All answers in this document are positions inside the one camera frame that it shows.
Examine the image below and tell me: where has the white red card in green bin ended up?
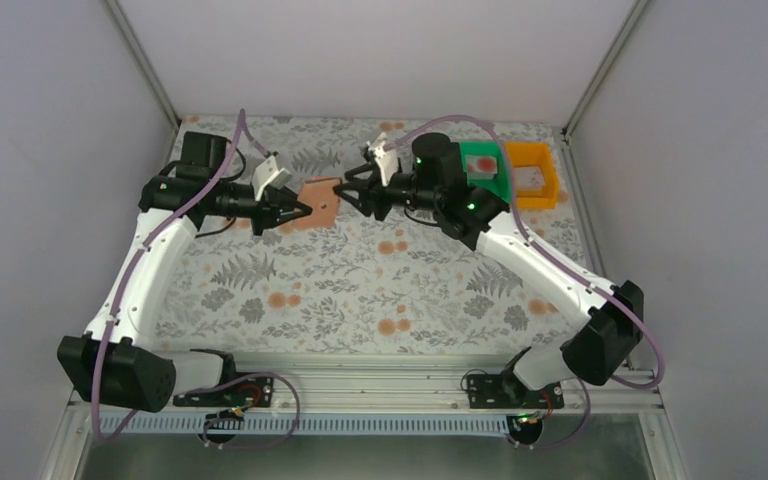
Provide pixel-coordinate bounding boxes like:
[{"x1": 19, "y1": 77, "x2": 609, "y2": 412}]
[{"x1": 465, "y1": 155, "x2": 498, "y2": 180}]

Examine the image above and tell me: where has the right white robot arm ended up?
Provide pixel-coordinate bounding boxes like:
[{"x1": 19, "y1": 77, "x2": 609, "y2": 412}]
[{"x1": 334, "y1": 132, "x2": 644, "y2": 390}]

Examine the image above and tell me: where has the orange plastic bin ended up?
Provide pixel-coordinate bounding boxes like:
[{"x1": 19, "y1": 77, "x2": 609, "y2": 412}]
[{"x1": 505, "y1": 142, "x2": 560, "y2": 210}]

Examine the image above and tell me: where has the orange leather card holder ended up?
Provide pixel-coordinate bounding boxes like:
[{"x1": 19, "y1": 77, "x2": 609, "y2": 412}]
[{"x1": 293, "y1": 176, "x2": 342, "y2": 231}]

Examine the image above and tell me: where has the floral table mat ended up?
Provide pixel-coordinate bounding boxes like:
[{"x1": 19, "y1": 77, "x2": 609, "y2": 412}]
[{"x1": 155, "y1": 117, "x2": 574, "y2": 355}]

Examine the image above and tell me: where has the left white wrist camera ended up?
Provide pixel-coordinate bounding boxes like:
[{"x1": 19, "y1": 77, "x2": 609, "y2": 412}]
[{"x1": 251, "y1": 154, "x2": 291, "y2": 201}]

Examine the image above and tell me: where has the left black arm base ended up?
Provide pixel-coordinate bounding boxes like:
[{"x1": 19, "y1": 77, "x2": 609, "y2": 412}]
[{"x1": 172, "y1": 349, "x2": 275, "y2": 446}]

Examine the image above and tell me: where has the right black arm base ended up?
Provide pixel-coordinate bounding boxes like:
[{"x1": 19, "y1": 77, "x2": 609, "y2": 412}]
[{"x1": 460, "y1": 348, "x2": 565, "y2": 449}]

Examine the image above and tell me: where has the white card in orange bin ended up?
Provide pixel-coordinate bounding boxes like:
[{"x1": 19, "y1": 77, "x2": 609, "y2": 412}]
[{"x1": 514, "y1": 166, "x2": 546, "y2": 192}]

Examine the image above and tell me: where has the aluminium mounting rail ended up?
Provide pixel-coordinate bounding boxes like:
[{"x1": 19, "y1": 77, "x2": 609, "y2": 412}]
[{"x1": 65, "y1": 352, "x2": 665, "y2": 416}]

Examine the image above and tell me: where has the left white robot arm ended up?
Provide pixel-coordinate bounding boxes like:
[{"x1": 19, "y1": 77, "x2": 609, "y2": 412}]
[{"x1": 57, "y1": 132, "x2": 313, "y2": 412}]

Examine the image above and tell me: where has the green plastic bin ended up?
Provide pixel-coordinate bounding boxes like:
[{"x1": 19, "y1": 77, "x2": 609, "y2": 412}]
[{"x1": 459, "y1": 142, "x2": 511, "y2": 204}]

